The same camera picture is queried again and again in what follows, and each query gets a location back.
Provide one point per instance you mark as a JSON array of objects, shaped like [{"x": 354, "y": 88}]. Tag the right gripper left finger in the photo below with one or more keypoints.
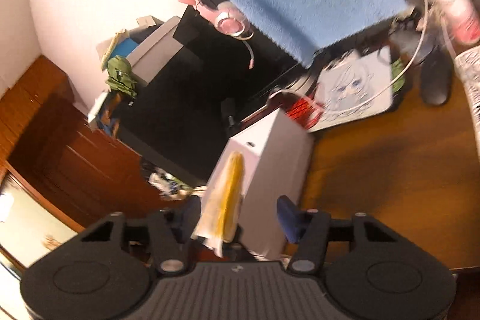
[{"x": 186, "y": 218}]

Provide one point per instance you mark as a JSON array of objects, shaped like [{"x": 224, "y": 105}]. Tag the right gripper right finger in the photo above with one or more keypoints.
[{"x": 293, "y": 221}]

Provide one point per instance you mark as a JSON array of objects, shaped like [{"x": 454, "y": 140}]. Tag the yellow white paper bundle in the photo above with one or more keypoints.
[{"x": 218, "y": 220}]

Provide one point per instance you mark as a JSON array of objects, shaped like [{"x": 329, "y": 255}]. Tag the white drawer box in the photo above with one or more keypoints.
[{"x": 276, "y": 152}]

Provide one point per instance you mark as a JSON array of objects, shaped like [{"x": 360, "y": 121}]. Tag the anime print keyboard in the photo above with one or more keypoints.
[{"x": 350, "y": 88}]

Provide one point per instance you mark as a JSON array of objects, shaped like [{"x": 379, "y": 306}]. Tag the black computer monitor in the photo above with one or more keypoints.
[{"x": 246, "y": 71}]

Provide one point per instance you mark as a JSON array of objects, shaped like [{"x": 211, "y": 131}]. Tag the brown wooden door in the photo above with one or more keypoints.
[{"x": 77, "y": 174}]

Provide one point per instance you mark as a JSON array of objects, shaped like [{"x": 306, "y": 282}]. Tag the green cloth item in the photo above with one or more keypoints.
[{"x": 120, "y": 76}]

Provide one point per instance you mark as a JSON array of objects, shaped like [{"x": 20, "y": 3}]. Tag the grey cardboard box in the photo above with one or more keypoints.
[{"x": 148, "y": 47}]

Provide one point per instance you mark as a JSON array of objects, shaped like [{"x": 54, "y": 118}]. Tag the pink cat-ear headset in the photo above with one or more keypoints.
[{"x": 227, "y": 19}]

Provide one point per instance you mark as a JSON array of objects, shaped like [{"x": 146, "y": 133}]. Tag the black computer mouse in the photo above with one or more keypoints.
[{"x": 436, "y": 78}]

